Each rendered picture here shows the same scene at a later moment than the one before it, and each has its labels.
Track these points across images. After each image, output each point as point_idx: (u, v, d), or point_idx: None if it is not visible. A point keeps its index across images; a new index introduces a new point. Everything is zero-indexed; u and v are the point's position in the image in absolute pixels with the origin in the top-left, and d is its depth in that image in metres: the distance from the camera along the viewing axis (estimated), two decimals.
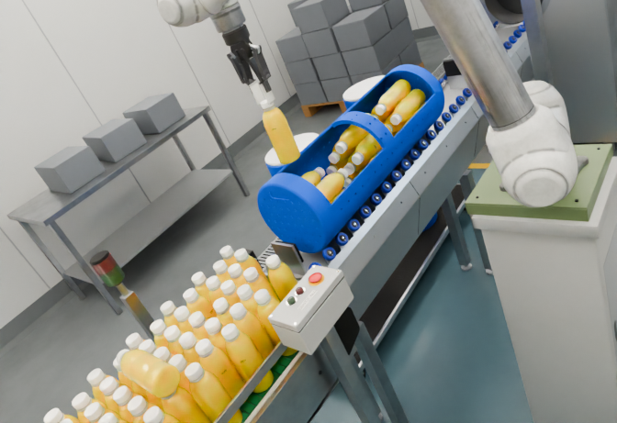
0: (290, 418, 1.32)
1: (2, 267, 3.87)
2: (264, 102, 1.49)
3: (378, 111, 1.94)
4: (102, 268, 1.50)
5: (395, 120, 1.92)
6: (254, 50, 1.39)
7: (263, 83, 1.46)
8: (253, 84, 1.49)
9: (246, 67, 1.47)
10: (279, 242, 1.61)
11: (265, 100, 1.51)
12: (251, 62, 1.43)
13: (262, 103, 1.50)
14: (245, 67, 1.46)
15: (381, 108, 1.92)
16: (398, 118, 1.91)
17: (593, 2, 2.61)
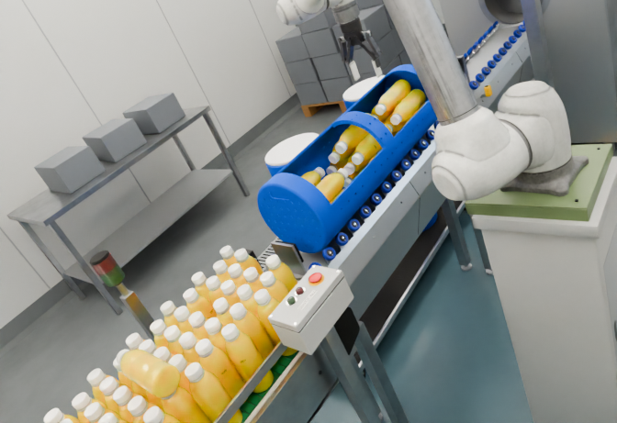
0: (290, 418, 1.32)
1: (2, 267, 3.87)
2: (264, 279, 1.36)
3: (378, 111, 1.94)
4: (102, 268, 1.50)
5: (395, 120, 1.92)
6: (366, 33, 1.75)
7: (375, 61, 1.80)
8: (353, 63, 1.88)
9: (352, 50, 1.84)
10: (279, 242, 1.61)
11: (265, 274, 1.38)
12: (364, 45, 1.78)
13: (262, 278, 1.37)
14: (351, 50, 1.84)
15: (381, 108, 1.92)
16: (398, 118, 1.91)
17: (593, 2, 2.61)
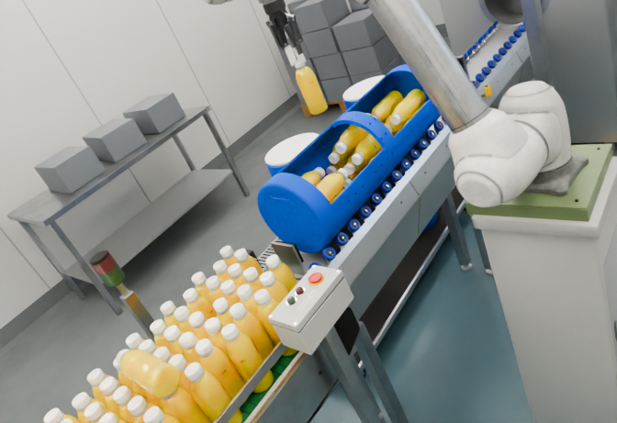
0: (290, 418, 1.32)
1: (2, 267, 3.87)
2: (264, 279, 1.36)
3: (297, 61, 1.79)
4: (102, 268, 1.50)
5: (395, 120, 1.92)
6: (289, 17, 1.66)
7: (297, 47, 1.73)
8: (287, 48, 1.77)
9: (282, 33, 1.74)
10: (279, 242, 1.61)
11: (265, 274, 1.38)
12: (286, 28, 1.70)
13: (262, 278, 1.37)
14: (281, 33, 1.74)
15: None
16: (398, 118, 1.91)
17: (593, 2, 2.61)
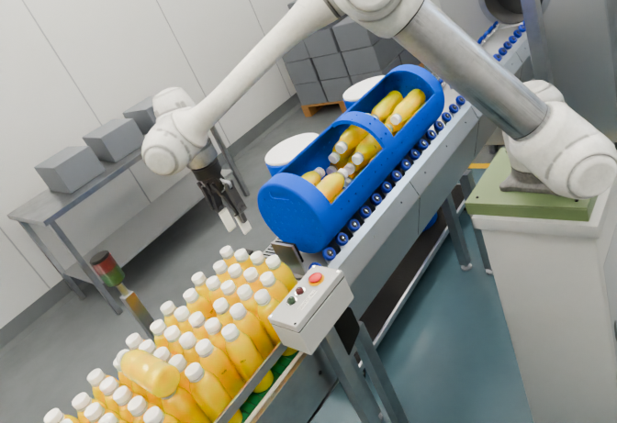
0: (290, 418, 1.32)
1: (2, 267, 3.87)
2: (264, 279, 1.36)
3: (253, 255, 1.48)
4: (102, 268, 1.50)
5: (395, 120, 1.92)
6: (226, 185, 1.31)
7: (239, 215, 1.37)
8: (223, 212, 1.43)
9: (217, 197, 1.40)
10: (279, 242, 1.61)
11: (265, 274, 1.38)
12: (223, 195, 1.35)
13: (262, 278, 1.37)
14: (216, 197, 1.40)
15: (260, 253, 1.48)
16: (398, 118, 1.91)
17: (593, 2, 2.61)
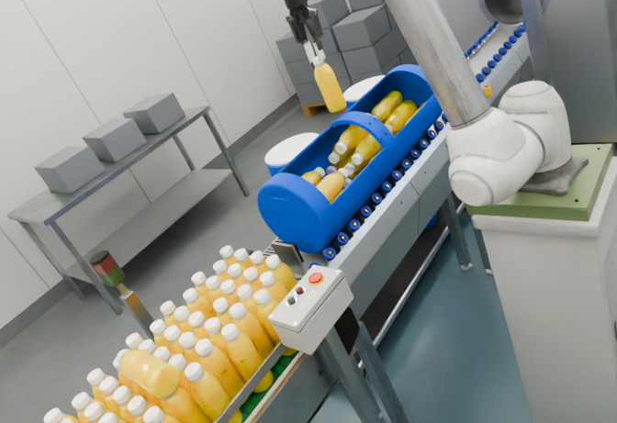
0: (290, 418, 1.32)
1: (2, 267, 3.87)
2: (264, 279, 1.36)
3: (253, 255, 1.48)
4: (102, 268, 1.50)
5: (318, 57, 1.76)
6: (312, 12, 1.64)
7: (317, 42, 1.71)
8: (307, 44, 1.74)
9: (302, 28, 1.72)
10: (279, 242, 1.61)
11: (265, 274, 1.38)
12: (308, 24, 1.68)
13: (262, 278, 1.37)
14: (301, 28, 1.72)
15: (260, 253, 1.48)
16: None
17: (593, 2, 2.61)
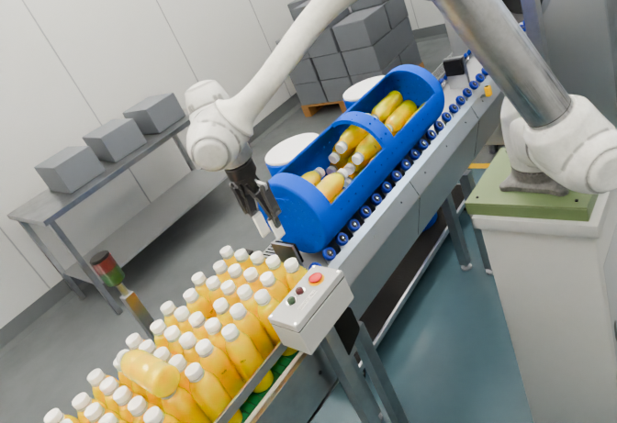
0: (290, 418, 1.32)
1: (2, 267, 3.87)
2: (264, 279, 1.36)
3: (253, 255, 1.48)
4: (102, 268, 1.50)
5: (290, 261, 1.38)
6: (261, 188, 1.21)
7: (273, 219, 1.28)
8: (257, 216, 1.33)
9: (250, 199, 1.30)
10: (279, 242, 1.61)
11: (265, 274, 1.38)
12: (257, 198, 1.25)
13: (262, 278, 1.37)
14: (249, 199, 1.30)
15: (260, 253, 1.48)
16: (296, 261, 1.37)
17: (593, 2, 2.61)
